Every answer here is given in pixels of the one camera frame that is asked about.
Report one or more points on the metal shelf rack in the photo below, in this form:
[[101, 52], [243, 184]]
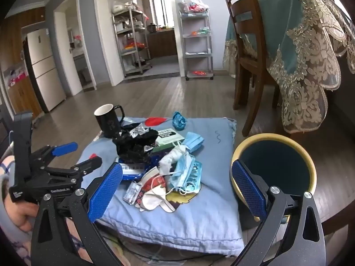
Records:
[[130, 33]]

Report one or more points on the blue white packet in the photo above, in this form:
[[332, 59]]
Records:
[[130, 169]]

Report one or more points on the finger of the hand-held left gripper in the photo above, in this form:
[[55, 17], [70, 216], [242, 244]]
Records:
[[83, 166], [65, 148]]

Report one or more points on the red white wrapper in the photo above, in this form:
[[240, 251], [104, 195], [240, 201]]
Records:
[[155, 184]]

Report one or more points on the wooden dining chair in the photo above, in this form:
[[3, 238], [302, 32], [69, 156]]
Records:
[[249, 66]]

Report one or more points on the blue face mask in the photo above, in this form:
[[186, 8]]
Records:
[[194, 141], [181, 169]]

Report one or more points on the wooden kitchen cabinet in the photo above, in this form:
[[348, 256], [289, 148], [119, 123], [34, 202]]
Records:
[[163, 44]]

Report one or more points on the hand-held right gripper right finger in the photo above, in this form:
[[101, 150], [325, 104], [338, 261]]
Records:
[[249, 188]]

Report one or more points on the teal bin with yellow rim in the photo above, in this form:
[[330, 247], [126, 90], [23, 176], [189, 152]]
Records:
[[277, 158]]

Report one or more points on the white refrigerator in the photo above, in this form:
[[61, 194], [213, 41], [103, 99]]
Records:
[[44, 69]]

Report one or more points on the black mug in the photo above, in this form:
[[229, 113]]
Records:
[[108, 124]]

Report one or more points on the red packet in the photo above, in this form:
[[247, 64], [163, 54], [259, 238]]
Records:
[[199, 73]]

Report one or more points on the clear wrapper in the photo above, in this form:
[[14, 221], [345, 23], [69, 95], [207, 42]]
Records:
[[138, 130]]

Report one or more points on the white tissue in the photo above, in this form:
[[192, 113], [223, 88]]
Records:
[[169, 160]]

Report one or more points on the blue wrapper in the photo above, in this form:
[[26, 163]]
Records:
[[179, 120]]

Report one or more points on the white plastic bag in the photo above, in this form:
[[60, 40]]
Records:
[[194, 2]]

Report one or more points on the person's left forearm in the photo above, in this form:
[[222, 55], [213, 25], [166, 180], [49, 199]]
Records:
[[5, 227]]

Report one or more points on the person's left hand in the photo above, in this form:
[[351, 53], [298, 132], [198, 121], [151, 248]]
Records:
[[20, 216]]

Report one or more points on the white rolling cart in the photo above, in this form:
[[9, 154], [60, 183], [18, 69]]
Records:
[[197, 55]]

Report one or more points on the green white box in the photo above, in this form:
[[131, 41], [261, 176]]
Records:
[[170, 137]]

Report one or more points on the kitchen window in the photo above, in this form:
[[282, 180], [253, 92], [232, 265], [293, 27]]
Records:
[[160, 8]]

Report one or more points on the blue blister tray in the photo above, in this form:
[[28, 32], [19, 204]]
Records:
[[194, 177]]

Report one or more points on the black plastic bag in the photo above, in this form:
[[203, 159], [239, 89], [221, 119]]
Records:
[[133, 146]]

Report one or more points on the small clear packet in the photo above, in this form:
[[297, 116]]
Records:
[[133, 194]]

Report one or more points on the dark cooking pot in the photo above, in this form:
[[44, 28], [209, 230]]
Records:
[[152, 28]]

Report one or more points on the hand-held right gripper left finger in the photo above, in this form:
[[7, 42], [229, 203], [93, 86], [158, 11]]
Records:
[[106, 191]]

